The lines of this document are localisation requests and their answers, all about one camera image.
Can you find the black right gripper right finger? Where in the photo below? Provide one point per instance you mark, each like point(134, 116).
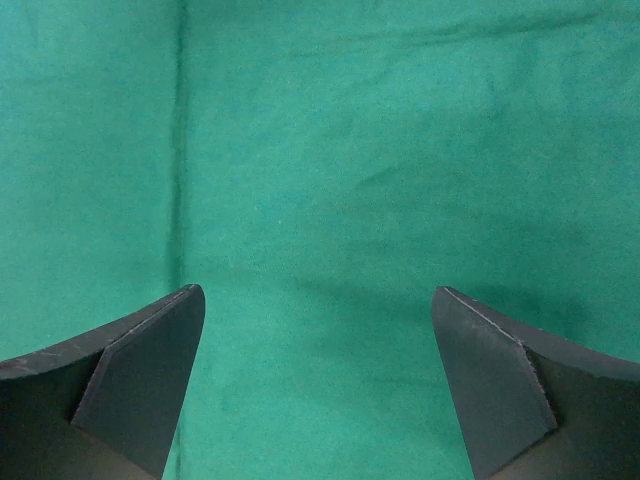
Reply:
point(533, 405)

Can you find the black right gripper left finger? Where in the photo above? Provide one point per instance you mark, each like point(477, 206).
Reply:
point(104, 404)

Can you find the dark green surgical drape cloth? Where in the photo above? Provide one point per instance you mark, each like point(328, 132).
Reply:
point(319, 168)

